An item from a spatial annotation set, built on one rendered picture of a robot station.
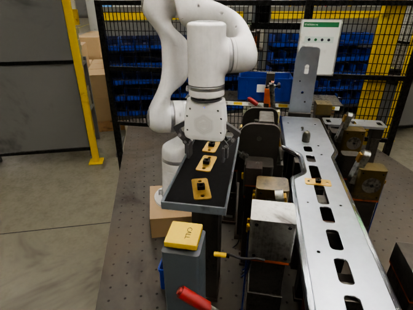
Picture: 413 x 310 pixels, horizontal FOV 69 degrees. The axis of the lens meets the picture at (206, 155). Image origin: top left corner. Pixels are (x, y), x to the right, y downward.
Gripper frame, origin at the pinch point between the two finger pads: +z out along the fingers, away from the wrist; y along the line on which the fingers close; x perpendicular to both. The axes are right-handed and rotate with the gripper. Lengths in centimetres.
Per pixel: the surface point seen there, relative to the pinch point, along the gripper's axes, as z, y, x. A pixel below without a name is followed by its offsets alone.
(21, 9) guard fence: -30, -204, 166
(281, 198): 8.8, 20.0, -1.8
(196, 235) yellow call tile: 2.5, 5.1, -26.7
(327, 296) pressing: 18.5, 30.9, -20.3
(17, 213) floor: 119, -181, 85
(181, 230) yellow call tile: 2.5, 2.0, -26.1
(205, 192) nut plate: 2.2, 3.2, -13.3
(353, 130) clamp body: 14, 49, 66
